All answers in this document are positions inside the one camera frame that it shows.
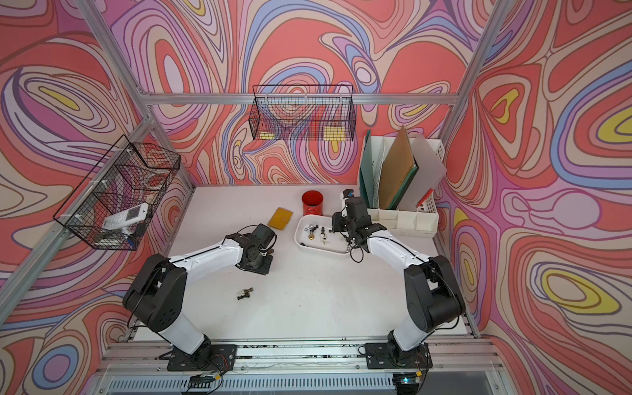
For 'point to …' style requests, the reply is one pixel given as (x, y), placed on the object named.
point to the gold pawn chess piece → (311, 236)
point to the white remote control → (126, 216)
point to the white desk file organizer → (423, 222)
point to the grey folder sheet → (430, 173)
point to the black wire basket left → (109, 205)
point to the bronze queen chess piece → (322, 230)
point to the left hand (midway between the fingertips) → (266, 268)
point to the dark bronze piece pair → (246, 294)
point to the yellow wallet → (280, 218)
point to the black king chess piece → (313, 229)
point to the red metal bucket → (313, 202)
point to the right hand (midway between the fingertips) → (336, 222)
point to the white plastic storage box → (316, 232)
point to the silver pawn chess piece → (309, 227)
